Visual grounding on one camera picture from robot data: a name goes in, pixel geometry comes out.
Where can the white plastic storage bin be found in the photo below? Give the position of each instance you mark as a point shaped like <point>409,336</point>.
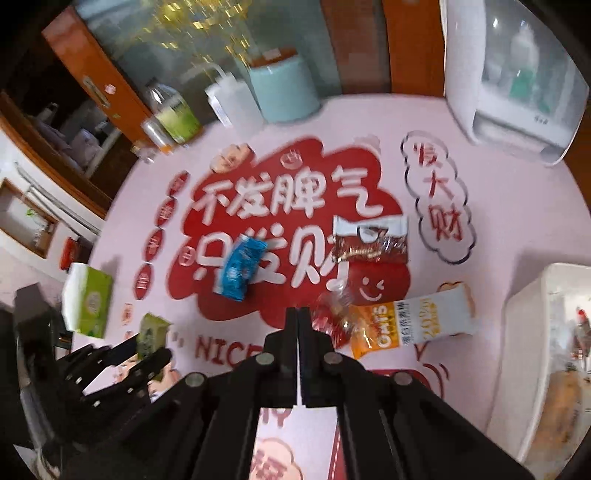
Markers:
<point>521,323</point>

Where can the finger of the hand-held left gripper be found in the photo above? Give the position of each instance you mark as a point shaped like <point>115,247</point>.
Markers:
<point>138,369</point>
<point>111,355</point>

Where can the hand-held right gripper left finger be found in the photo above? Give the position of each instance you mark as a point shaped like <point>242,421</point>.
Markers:
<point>292,332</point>

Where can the orange and white oat bar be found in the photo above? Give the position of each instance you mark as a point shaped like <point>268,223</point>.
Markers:
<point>397,323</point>

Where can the brown wooden door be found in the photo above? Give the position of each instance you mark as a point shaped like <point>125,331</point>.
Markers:
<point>92,64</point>

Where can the white squeeze bottle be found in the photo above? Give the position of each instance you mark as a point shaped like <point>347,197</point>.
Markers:
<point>235,104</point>

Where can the teal canister with wooden lid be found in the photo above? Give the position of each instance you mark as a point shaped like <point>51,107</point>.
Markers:
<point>286,92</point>

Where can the small glass cup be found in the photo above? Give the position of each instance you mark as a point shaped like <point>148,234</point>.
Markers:
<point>144,153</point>

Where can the green tissue box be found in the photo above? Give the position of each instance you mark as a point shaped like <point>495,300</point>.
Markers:
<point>92,300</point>

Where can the clear bottle with green label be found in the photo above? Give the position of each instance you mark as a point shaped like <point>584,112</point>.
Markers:
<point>180,122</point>

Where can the dark red clear snack packet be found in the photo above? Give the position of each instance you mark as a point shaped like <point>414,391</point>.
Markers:
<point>369,249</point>

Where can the blue snack packet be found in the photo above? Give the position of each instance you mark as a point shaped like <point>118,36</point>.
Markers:
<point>240,270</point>

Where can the small green snack box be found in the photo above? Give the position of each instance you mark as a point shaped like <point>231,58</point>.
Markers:
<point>154,330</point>

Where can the red candy packet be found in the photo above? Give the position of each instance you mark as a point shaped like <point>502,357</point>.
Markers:
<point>332,323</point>

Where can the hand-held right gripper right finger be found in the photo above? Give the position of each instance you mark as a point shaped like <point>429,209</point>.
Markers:
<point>305,332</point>

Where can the white countertop appliance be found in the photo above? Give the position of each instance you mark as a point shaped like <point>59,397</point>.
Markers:
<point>461,69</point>

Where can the small glass jar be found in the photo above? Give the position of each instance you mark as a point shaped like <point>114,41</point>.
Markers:
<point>157,134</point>

